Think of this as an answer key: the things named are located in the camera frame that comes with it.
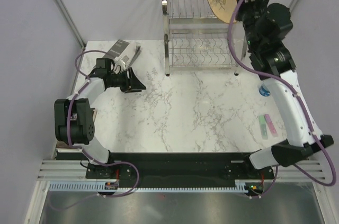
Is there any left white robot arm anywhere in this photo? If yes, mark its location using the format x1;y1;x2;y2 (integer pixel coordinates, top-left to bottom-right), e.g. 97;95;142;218
54;58;146;178

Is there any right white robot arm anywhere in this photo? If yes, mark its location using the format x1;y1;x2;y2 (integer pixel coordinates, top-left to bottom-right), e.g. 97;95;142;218
236;0;334;178

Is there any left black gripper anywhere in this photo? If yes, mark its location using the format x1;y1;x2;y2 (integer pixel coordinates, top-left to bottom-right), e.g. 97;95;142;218
109;68;146;94

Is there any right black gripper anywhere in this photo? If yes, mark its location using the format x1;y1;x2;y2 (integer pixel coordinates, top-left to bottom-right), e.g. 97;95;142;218
235;0;271;51

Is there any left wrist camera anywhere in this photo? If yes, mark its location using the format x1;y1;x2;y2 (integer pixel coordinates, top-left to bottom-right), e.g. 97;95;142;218
114;56;131;72

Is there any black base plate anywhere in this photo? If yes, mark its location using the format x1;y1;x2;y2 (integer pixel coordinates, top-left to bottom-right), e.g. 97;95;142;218
86;153;274;187

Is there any stainless steel dish rack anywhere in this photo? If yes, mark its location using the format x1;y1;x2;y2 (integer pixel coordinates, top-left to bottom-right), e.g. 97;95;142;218
162;0;239;76

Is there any Tale of Two Cities book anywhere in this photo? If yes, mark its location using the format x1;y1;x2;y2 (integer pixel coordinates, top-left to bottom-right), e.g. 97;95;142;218
56;141;80;153

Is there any grey spiral bound booklet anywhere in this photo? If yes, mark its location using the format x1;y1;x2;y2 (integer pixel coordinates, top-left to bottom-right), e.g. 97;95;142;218
103;39;141;66

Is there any white slotted cable duct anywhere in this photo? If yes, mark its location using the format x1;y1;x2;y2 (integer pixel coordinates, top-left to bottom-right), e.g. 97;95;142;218
48;181;248;193

